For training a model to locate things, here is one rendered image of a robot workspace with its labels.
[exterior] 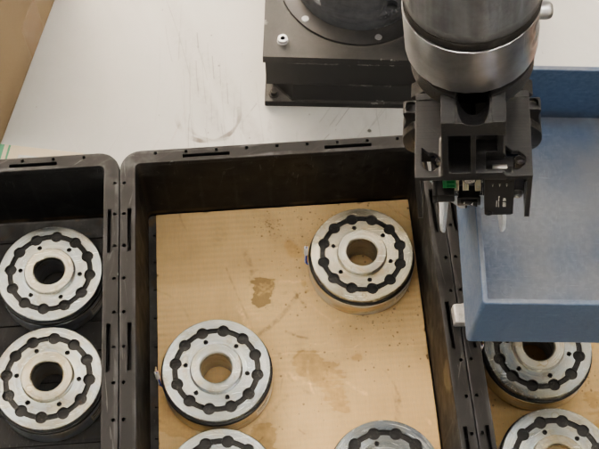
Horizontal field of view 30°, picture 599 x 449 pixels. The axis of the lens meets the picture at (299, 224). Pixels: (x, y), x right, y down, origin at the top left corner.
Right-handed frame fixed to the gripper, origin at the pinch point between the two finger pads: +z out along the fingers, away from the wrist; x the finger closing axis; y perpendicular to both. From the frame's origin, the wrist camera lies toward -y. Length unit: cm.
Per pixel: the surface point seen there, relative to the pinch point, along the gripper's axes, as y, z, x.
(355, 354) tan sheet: 2.0, 28.4, -11.1
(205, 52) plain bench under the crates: -42, 39, -32
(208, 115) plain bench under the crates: -33, 39, -31
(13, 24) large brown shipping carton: -39, 27, -53
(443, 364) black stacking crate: 5.3, 22.6, -2.6
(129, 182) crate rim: -10.1, 15.5, -31.6
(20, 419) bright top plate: 11.3, 21.1, -40.6
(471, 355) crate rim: 5.4, 19.8, -0.1
